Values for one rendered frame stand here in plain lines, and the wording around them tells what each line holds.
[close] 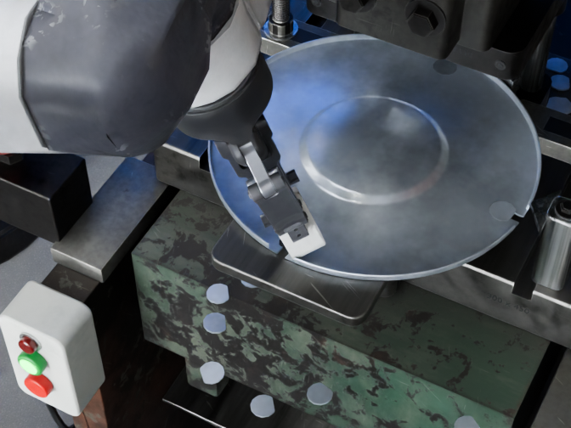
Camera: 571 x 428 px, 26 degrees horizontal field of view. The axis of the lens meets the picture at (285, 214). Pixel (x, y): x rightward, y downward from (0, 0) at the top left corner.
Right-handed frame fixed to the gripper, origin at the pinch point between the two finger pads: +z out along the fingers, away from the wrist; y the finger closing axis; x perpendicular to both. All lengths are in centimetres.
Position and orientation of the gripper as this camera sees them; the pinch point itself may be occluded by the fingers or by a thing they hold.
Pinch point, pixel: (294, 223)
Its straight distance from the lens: 97.9
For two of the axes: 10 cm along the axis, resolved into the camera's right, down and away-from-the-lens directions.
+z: 3.0, 5.3, 7.9
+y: 3.3, 7.2, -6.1
